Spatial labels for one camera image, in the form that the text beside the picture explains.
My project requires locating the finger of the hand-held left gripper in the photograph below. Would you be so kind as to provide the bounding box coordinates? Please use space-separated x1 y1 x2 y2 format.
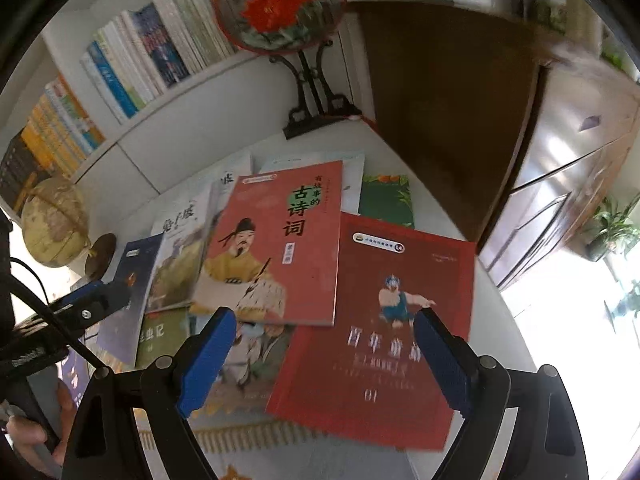
49 278 141 337
49 281 110 321

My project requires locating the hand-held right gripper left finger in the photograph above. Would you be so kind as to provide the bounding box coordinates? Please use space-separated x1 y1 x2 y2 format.
60 306 238 480

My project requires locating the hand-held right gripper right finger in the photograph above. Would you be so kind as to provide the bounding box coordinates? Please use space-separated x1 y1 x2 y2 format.
412 306 621 480

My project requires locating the dark blue book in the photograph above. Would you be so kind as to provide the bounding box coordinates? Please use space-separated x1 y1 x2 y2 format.
96 232 166 367

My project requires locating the blue book with two men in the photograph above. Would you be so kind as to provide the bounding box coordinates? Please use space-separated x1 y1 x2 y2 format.
192 317 301 418

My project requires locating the dark red book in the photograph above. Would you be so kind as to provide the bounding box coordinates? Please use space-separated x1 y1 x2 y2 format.
265 211 477 452

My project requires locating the red book with poet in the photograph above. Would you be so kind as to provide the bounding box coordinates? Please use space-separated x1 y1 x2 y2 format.
189 160 345 327

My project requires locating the green leafy cover book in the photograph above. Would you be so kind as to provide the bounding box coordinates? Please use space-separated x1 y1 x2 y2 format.
357 174 416 231

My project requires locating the row of orange black shelf books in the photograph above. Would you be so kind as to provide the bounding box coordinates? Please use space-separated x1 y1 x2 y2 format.
0 75 107 211

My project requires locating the row of white blue shelf books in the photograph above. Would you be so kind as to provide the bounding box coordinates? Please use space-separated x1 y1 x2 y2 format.
80 0 241 126

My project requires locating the person's left hand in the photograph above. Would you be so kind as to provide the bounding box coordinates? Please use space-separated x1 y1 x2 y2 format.
2 380 77 467

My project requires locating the beige desk globe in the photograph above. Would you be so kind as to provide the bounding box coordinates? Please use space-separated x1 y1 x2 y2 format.
20 176 118 280

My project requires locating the patterned blue orange mat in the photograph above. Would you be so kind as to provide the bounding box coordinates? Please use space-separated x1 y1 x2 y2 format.
55 310 461 480

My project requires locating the potted green plant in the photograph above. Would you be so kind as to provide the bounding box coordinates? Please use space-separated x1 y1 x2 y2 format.
582 195 640 263

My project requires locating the brown wooden cabinet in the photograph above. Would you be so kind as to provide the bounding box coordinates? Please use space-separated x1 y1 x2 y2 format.
350 0 640 291

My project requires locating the round embroidered screen ornament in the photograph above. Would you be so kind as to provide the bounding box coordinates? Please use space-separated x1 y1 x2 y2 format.
212 0 366 142

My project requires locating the black cable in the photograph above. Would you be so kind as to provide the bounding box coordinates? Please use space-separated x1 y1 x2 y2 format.
7 257 123 373

